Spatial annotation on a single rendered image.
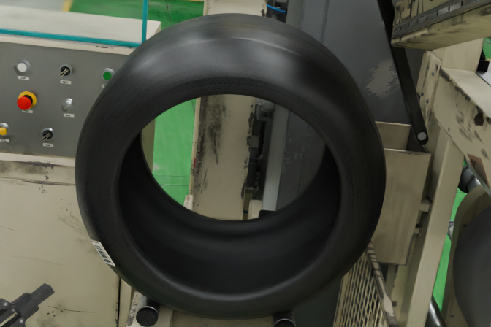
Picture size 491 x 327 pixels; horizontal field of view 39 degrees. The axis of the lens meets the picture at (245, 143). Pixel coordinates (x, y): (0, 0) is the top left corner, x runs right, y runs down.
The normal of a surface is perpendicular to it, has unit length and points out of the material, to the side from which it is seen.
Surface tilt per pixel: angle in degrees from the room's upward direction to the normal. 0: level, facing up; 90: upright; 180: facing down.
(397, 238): 90
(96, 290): 90
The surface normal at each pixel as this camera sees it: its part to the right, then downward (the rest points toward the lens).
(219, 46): -0.04, -0.44
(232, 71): 0.00, 0.19
